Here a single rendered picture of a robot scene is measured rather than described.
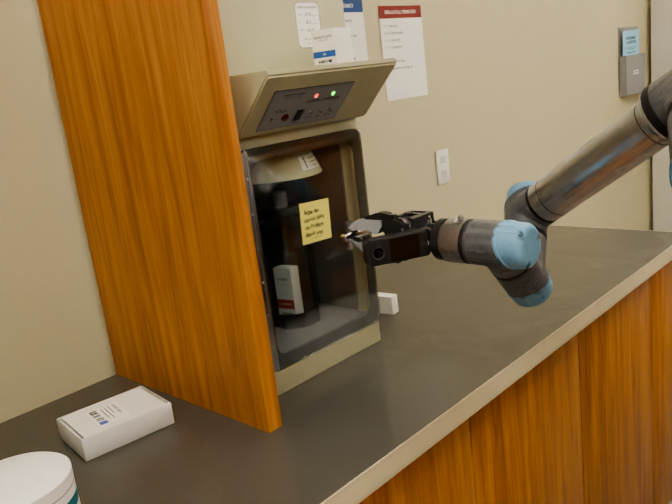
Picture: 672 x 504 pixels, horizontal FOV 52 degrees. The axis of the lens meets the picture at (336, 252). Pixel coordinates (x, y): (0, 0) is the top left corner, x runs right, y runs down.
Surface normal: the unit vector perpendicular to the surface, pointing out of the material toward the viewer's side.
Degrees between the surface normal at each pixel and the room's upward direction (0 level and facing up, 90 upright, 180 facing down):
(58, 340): 90
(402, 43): 90
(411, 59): 90
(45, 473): 0
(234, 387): 90
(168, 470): 0
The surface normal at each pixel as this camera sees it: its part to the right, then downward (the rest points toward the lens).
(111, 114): -0.67, 0.26
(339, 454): -0.12, -0.96
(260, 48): 0.73, 0.07
